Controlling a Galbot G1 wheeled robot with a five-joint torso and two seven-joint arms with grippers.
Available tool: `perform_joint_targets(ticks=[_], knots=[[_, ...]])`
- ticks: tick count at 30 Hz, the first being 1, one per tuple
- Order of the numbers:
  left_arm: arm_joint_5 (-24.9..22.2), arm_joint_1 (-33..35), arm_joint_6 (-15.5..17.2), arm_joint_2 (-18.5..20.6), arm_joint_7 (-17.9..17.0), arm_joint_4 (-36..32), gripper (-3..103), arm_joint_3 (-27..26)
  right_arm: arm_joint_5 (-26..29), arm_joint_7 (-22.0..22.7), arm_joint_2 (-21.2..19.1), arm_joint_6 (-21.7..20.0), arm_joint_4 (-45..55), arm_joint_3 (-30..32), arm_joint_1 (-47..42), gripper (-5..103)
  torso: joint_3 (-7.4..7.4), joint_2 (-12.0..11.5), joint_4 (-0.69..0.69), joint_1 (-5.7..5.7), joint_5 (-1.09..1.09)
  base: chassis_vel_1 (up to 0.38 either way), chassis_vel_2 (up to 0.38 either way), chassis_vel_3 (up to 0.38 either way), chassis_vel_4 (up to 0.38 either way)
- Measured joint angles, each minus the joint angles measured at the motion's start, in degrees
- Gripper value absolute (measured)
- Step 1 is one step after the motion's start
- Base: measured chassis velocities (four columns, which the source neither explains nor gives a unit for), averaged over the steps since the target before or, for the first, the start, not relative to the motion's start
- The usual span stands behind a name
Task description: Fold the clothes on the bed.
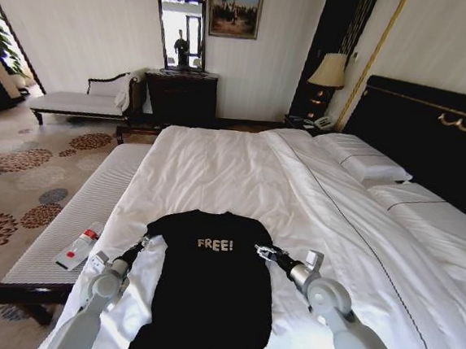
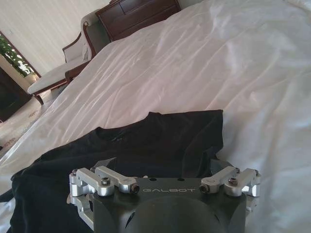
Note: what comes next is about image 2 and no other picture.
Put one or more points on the black shirt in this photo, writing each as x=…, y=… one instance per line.
x=145, y=140

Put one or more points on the white bed sheet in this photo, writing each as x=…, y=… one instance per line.
x=194, y=72

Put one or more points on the dark wooden cabinet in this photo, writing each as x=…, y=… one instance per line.
x=9, y=94

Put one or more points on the dark wooden headboard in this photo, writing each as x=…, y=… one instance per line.
x=136, y=17

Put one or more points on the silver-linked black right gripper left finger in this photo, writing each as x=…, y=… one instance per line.
x=104, y=180

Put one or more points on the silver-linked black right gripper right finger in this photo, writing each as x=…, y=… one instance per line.
x=230, y=182

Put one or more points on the wood-framed pale upholstered chaise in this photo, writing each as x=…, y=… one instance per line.
x=48, y=82

